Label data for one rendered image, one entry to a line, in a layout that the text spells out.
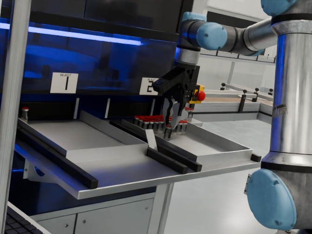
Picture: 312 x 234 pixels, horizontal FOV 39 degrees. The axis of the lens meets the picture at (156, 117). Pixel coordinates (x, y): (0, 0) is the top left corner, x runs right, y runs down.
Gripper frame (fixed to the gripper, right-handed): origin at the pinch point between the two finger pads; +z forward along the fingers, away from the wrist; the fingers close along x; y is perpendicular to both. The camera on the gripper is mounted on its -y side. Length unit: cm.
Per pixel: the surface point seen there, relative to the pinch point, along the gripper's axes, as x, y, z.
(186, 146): -6.9, 2.9, 5.2
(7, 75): -37, -72, -21
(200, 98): 12.4, 27.2, -5.6
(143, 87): 15.4, 0.5, -8.1
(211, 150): -12.4, 8.9, 5.2
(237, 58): 288, 412, 5
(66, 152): -10.6, -43.4, 2.5
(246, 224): 53, 150, 93
